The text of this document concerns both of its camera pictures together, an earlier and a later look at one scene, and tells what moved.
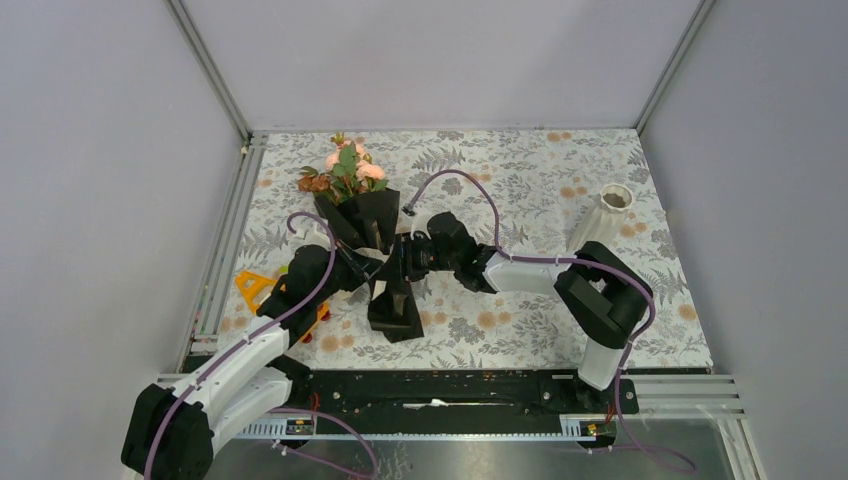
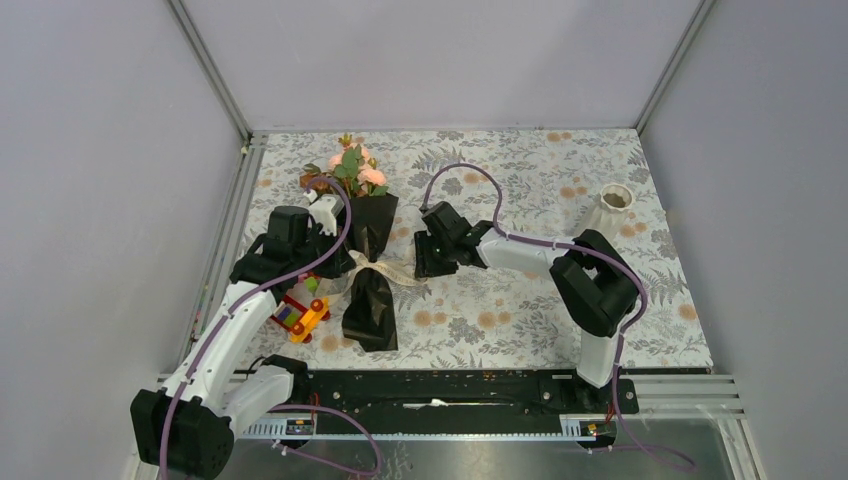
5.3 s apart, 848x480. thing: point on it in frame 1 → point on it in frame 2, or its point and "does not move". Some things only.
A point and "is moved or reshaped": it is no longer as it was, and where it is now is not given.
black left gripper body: x=349 y=275 → x=316 y=246
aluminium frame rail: x=194 y=38 does not move
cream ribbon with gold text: x=379 y=285 is moved or reshaped
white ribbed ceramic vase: x=604 y=221 does not move
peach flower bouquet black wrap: x=361 y=212 is moved or reshaped
